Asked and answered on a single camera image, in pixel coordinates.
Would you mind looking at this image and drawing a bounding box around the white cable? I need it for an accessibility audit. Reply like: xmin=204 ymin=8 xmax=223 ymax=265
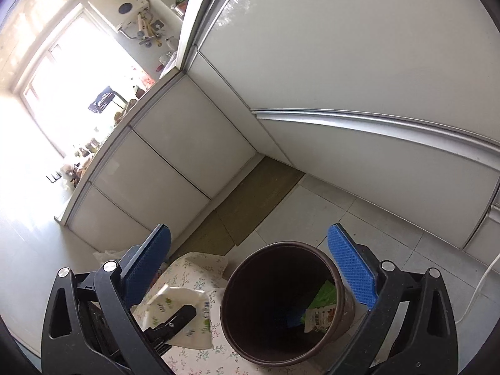
xmin=454 ymin=253 xmax=500 ymax=326

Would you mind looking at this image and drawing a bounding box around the white drawer front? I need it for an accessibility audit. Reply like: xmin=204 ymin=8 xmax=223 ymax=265
xmin=253 ymin=110 xmax=500 ymax=251
xmin=194 ymin=0 xmax=500 ymax=142

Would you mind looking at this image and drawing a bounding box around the window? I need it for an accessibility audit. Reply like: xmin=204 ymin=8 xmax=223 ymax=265
xmin=15 ymin=3 xmax=138 ymax=158

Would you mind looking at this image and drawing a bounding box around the beige snack packet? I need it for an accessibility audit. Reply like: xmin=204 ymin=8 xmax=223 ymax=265
xmin=302 ymin=304 xmax=339 ymax=335

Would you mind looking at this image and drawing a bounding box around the brown round bin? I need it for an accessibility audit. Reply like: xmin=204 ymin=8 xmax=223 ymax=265
xmin=219 ymin=242 xmax=356 ymax=367

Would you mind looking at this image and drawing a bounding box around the white water heater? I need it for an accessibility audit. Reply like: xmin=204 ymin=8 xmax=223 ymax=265
xmin=87 ymin=0 xmax=154 ymax=33

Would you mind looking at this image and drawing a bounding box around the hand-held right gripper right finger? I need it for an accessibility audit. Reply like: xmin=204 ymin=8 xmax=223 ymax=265
xmin=327 ymin=222 xmax=459 ymax=375

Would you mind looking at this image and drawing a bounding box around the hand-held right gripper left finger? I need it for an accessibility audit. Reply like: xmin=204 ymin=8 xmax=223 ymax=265
xmin=41 ymin=223 xmax=173 ymax=375

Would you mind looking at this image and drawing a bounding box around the narrow white cabinet door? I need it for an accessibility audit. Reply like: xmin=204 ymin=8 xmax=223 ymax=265
xmin=187 ymin=50 xmax=306 ymax=173

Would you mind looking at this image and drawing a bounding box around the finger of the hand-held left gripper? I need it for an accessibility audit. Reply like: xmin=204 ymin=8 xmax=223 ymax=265
xmin=146 ymin=305 xmax=197 ymax=356

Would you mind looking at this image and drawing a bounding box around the floral tablecloth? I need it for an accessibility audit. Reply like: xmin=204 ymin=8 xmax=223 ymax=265
xmin=132 ymin=252 xmax=275 ymax=375

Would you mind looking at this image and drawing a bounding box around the white countertop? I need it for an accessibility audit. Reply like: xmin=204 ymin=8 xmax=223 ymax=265
xmin=54 ymin=0 xmax=245 ymax=228

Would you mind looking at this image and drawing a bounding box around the brown floor mat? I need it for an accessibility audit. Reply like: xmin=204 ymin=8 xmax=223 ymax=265
xmin=183 ymin=155 xmax=306 ymax=248

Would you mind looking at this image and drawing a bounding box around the white plastic bag red print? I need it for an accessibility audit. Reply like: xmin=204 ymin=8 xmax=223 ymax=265
xmin=93 ymin=249 xmax=126 ymax=267

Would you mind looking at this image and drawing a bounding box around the white packet green print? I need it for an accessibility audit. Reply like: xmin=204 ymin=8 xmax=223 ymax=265
xmin=140 ymin=284 xmax=214 ymax=351

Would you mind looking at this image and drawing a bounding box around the black dish rack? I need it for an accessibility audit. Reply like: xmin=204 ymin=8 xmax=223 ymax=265
xmin=87 ymin=85 xmax=120 ymax=115

